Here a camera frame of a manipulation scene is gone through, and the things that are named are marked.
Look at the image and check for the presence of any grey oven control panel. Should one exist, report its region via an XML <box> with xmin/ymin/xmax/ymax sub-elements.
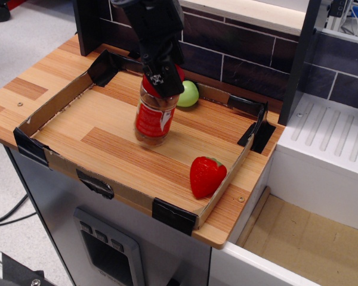
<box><xmin>73</xmin><ymin>208</ymin><xmax>146</xmax><ymax>285</ymax></box>

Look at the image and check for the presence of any green toy pear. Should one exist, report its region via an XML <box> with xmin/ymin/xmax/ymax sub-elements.
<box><xmin>177</xmin><ymin>80</ymin><xmax>199</xmax><ymax>108</ymax></box>

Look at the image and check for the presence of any red toy strawberry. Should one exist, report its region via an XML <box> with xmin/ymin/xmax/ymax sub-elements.
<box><xmin>190</xmin><ymin>156</ymin><xmax>227</xmax><ymax>199</ymax></box>

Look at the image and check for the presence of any white ribbed sink drainer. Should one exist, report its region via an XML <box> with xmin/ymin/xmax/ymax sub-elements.
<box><xmin>276</xmin><ymin>92</ymin><xmax>358</xmax><ymax>179</ymax></box>

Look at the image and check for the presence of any red-lidded spice bottle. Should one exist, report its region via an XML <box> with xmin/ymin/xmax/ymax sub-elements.
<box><xmin>134</xmin><ymin>76</ymin><xmax>179</xmax><ymax>146</ymax></box>

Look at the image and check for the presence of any dark shelf post right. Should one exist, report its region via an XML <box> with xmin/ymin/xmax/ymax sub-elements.
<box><xmin>278</xmin><ymin>1</ymin><xmax>326</xmax><ymax>126</ymax></box>

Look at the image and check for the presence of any black floor cable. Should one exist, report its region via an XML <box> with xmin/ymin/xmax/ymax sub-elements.
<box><xmin>0</xmin><ymin>193</ymin><xmax>37</xmax><ymax>229</ymax></box>

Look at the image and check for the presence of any taped cardboard fence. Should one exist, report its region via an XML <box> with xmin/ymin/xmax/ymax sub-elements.
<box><xmin>14</xmin><ymin>51</ymin><xmax>283</xmax><ymax>238</ymax></box>

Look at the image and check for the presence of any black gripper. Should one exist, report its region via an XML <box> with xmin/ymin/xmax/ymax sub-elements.
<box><xmin>110</xmin><ymin>1</ymin><xmax>184</xmax><ymax>98</ymax></box>

